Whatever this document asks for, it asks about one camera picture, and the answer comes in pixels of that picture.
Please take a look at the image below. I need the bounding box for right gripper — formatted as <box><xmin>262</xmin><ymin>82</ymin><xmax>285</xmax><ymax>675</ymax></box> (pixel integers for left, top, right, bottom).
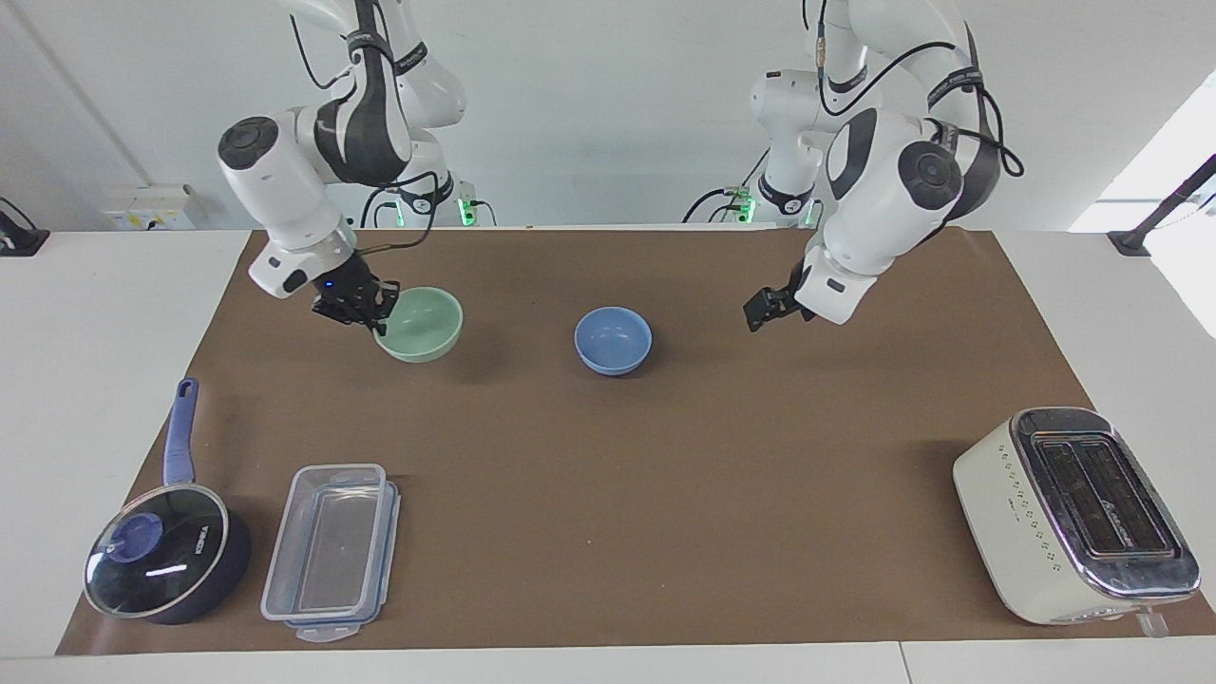
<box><xmin>312</xmin><ymin>249</ymin><xmax>401</xmax><ymax>336</ymax></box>

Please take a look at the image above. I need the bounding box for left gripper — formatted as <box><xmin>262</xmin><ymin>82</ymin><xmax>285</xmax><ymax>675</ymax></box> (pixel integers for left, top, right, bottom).
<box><xmin>743</xmin><ymin>259</ymin><xmax>818</xmax><ymax>334</ymax></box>

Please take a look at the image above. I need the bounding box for green bowl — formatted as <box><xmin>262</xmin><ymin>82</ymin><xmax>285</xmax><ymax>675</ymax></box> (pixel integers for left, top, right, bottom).
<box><xmin>372</xmin><ymin>287</ymin><xmax>465</xmax><ymax>364</ymax></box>

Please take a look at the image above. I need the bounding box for blue bowl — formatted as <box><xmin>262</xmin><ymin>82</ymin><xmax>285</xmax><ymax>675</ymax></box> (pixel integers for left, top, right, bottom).
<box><xmin>574</xmin><ymin>306</ymin><xmax>654</xmax><ymax>376</ymax></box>

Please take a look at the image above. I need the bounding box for dark blue saucepan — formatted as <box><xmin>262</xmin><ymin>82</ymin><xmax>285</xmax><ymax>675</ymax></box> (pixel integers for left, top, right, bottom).
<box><xmin>90</xmin><ymin>377</ymin><xmax>254</xmax><ymax>626</ymax></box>

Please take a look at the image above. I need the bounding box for clear plastic food container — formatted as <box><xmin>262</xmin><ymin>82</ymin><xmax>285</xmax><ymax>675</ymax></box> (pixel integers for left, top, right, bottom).
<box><xmin>261</xmin><ymin>464</ymin><xmax>389</xmax><ymax>624</ymax></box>

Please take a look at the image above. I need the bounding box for clear container lid blue seal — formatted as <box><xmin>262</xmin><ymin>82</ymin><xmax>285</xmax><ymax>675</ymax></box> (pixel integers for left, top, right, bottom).
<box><xmin>282</xmin><ymin>480</ymin><xmax>402</xmax><ymax>643</ymax></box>

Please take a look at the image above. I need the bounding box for glass pot lid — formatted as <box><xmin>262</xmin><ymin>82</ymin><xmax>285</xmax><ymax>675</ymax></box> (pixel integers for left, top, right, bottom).
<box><xmin>83</xmin><ymin>484</ymin><xmax>231</xmax><ymax>619</ymax></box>

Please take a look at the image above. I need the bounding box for black stand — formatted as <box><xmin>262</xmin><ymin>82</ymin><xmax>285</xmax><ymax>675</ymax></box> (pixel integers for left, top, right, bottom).
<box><xmin>1108</xmin><ymin>152</ymin><xmax>1216</xmax><ymax>257</ymax></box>
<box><xmin>0</xmin><ymin>197</ymin><xmax>50</xmax><ymax>257</ymax></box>

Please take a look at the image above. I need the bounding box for cream toaster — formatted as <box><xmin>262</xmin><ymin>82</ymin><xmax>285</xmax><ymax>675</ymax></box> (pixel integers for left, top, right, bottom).
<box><xmin>953</xmin><ymin>407</ymin><xmax>1203</xmax><ymax>637</ymax></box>

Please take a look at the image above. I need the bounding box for black cable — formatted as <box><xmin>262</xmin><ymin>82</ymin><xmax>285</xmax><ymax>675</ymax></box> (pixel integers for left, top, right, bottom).
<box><xmin>681</xmin><ymin>149</ymin><xmax>772</xmax><ymax>225</ymax></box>
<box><xmin>803</xmin><ymin>0</ymin><xmax>1025</xmax><ymax>180</ymax></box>
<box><xmin>358</xmin><ymin>170</ymin><xmax>448</xmax><ymax>253</ymax></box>
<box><xmin>288</xmin><ymin>11</ymin><xmax>358</xmax><ymax>92</ymax></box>

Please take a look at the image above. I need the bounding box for white wall socket box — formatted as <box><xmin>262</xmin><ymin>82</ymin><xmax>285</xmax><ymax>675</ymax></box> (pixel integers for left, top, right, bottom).
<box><xmin>100</xmin><ymin>183</ymin><xmax>199</xmax><ymax>232</ymax></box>

